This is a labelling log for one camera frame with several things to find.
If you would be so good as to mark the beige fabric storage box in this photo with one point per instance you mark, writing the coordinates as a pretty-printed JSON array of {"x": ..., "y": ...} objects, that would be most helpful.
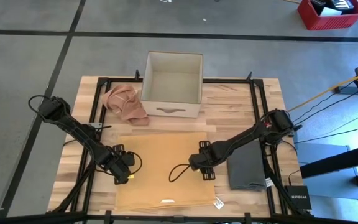
[{"x": 172, "y": 87}]

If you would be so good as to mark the black device in crate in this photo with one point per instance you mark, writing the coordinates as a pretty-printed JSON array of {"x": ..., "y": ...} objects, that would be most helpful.
[{"x": 337, "y": 4}]

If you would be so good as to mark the grey towel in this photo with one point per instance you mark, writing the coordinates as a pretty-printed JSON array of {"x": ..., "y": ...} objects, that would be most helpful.
[{"x": 247, "y": 171}]

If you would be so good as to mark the black Netgear network switch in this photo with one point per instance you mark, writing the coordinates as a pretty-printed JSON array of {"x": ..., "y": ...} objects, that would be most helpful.
[{"x": 298, "y": 197}]

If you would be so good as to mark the red plastic crate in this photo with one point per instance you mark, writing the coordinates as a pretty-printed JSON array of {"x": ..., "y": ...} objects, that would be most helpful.
[{"x": 328, "y": 22}]

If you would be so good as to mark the pink towel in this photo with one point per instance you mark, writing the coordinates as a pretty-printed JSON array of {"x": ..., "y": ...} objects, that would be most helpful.
[{"x": 126, "y": 104}]

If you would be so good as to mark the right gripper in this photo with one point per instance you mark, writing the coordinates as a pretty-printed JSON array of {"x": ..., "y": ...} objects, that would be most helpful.
[{"x": 208, "y": 158}]

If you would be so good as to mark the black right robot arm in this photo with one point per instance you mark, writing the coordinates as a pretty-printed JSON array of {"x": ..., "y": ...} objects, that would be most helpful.
[{"x": 247, "y": 137}]

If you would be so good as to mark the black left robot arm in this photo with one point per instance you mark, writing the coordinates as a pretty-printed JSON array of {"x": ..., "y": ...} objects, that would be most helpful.
[{"x": 79, "y": 133}]

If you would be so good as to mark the orange towel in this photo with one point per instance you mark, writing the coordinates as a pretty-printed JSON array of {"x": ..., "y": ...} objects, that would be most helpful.
[{"x": 160, "y": 186}]

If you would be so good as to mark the black metal table frame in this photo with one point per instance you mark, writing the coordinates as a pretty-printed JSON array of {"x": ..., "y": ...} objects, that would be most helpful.
[{"x": 120, "y": 80}]

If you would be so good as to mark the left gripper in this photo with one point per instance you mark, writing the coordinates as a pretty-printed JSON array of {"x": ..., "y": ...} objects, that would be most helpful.
[{"x": 118, "y": 165}]

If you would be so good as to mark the black stand beam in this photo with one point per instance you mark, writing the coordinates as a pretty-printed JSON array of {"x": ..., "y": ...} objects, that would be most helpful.
[{"x": 337, "y": 160}]

